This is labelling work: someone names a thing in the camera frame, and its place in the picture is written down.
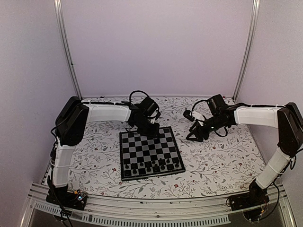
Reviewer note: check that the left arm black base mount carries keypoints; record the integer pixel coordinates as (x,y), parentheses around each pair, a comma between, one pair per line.
(62,197)

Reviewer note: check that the aluminium frame post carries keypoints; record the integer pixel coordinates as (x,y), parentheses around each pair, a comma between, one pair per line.
(66,48)
(248,48)

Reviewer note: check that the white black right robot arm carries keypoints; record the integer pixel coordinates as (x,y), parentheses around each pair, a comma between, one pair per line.
(285,121)

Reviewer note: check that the front aluminium frame rail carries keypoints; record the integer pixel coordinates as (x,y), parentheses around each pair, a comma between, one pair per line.
(118,212)

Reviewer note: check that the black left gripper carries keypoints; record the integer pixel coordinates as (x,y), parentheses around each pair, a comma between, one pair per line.
(153,134)

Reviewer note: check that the black and grey chessboard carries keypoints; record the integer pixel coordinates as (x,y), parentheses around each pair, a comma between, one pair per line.
(136,148)

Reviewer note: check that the right rear aluminium frame post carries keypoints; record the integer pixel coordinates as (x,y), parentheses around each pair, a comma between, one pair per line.
(248,48)

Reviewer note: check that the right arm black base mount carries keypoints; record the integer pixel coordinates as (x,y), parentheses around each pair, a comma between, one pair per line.
(256,196)

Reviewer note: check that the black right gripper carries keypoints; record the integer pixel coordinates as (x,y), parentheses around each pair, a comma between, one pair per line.
(199,130)

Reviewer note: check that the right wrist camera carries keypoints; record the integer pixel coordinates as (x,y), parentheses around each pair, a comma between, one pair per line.
(193,116)

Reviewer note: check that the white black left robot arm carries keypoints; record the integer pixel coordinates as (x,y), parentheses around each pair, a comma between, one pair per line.
(73,118)

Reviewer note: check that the left rear aluminium frame post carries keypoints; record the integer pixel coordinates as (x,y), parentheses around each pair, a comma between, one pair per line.
(66,48)

